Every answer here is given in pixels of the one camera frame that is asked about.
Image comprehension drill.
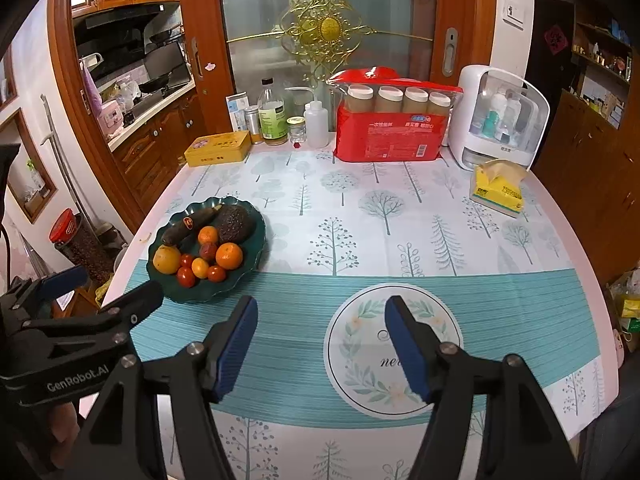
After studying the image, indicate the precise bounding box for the yellow-orange citrus fruit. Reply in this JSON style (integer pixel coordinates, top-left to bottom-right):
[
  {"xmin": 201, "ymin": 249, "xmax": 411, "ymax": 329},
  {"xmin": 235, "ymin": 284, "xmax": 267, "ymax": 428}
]
[{"xmin": 152, "ymin": 245, "xmax": 181, "ymax": 275}]

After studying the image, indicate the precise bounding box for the yellow small tomato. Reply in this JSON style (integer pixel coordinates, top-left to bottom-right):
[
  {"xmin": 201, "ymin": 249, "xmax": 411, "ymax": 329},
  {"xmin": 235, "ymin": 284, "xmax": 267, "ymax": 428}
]
[{"xmin": 191, "ymin": 258, "xmax": 209, "ymax": 280}]

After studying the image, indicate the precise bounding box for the large red tomato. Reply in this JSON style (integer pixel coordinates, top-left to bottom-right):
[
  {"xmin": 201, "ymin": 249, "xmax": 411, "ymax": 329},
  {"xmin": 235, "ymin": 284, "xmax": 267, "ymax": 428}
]
[{"xmin": 206, "ymin": 266, "xmax": 227, "ymax": 283}]

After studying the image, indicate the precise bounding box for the dark red wrinkled fruit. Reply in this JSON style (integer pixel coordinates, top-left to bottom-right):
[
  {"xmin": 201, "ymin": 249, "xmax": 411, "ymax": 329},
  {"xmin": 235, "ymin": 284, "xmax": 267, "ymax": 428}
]
[{"xmin": 198, "ymin": 242, "xmax": 218, "ymax": 262}]

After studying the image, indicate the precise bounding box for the overripe dark banana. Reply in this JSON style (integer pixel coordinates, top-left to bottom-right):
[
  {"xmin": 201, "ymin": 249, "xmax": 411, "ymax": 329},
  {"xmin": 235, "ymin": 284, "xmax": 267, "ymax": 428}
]
[{"xmin": 162, "ymin": 204, "xmax": 221, "ymax": 248}]

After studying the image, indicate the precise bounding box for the small orange tomato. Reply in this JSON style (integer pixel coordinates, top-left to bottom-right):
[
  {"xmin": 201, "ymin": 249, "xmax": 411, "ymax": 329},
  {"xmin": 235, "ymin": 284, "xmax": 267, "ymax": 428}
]
[{"xmin": 198, "ymin": 226, "xmax": 218, "ymax": 245}]

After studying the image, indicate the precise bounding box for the large orange mandarin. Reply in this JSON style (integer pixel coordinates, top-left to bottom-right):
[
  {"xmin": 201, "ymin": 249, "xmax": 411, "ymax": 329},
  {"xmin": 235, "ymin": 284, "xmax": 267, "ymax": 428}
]
[{"xmin": 215, "ymin": 243, "xmax": 244, "ymax": 271}]

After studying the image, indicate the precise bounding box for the dark avocado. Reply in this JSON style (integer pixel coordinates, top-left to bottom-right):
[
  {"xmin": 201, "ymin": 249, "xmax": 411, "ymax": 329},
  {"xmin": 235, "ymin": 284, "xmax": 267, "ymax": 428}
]
[{"xmin": 214, "ymin": 205, "xmax": 255, "ymax": 244}]

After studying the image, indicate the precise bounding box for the person's hand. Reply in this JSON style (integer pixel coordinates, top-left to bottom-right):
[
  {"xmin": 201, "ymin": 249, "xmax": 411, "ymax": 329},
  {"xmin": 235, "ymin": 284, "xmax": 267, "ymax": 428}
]
[{"xmin": 49, "ymin": 402, "xmax": 80, "ymax": 469}]

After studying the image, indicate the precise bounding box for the red lid jar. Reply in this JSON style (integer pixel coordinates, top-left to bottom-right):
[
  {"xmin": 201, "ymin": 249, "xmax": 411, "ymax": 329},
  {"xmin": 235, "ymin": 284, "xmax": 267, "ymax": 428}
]
[{"xmin": 49, "ymin": 208, "xmax": 113, "ymax": 286}]

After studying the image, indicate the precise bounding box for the dark green leaf plate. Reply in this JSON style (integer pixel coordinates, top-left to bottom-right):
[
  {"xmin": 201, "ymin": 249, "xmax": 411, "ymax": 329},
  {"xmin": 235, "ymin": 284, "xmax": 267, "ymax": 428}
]
[{"xmin": 146, "ymin": 196, "xmax": 266, "ymax": 304}]

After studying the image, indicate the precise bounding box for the yellow flat box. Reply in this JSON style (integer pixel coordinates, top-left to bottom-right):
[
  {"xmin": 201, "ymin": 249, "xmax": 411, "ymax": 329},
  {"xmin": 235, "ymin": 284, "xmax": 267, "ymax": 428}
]
[{"xmin": 184, "ymin": 130, "xmax": 252, "ymax": 167}]

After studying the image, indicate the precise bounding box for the printed tree tablecloth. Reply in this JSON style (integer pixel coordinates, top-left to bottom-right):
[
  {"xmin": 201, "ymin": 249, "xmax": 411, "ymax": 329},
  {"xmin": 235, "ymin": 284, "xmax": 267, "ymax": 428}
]
[{"xmin": 107, "ymin": 146, "xmax": 618, "ymax": 479}]

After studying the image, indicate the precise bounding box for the metal can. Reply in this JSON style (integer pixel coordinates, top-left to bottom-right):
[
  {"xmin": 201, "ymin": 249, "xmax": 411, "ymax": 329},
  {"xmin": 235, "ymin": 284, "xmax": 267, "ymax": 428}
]
[{"xmin": 244, "ymin": 105, "xmax": 264, "ymax": 144}]

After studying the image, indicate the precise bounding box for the white blue carton box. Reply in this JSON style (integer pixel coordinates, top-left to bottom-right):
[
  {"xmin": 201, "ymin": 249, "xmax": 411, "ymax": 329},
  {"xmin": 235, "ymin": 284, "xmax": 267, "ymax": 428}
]
[{"xmin": 226, "ymin": 91, "xmax": 250, "ymax": 131}]

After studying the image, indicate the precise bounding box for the green label glass bottle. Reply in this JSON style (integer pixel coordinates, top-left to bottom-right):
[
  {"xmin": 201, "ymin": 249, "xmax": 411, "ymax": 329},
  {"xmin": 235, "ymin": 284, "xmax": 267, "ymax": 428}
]
[{"xmin": 258, "ymin": 78, "xmax": 288, "ymax": 145}]

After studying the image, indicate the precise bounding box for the small glass jar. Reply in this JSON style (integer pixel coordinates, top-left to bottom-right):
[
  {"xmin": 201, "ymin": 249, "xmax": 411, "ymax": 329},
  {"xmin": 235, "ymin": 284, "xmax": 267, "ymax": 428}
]
[{"xmin": 286, "ymin": 116, "xmax": 307, "ymax": 150}]

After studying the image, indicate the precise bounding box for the yellow tissue pack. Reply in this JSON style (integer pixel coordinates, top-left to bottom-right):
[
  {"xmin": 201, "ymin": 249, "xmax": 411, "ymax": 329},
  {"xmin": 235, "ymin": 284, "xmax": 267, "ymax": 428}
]
[{"xmin": 470, "ymin": 159, "xmax": 527, "ymax": 218}]

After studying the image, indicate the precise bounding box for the white plastic squeeze bottle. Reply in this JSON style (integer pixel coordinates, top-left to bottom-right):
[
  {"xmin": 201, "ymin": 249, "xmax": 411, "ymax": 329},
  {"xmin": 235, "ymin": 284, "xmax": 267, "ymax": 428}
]
[{"xmin": 286, "ymin": 87, "xmax": 331, "ymax": 150}]

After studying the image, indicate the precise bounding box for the red paper cup pack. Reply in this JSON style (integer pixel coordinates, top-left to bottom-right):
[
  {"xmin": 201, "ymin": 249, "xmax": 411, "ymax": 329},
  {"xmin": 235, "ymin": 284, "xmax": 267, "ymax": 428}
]
[{"xmin": 326, "ymin": 67, "xmax": 463, "ymax": 162}]

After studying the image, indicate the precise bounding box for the white cosmetics storage box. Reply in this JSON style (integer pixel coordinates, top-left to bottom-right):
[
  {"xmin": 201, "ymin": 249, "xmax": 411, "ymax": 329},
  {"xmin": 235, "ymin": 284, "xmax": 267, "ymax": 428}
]
[{"xmin": 447, "ymin": 65, "xmax": 550, "ymax": 170}]

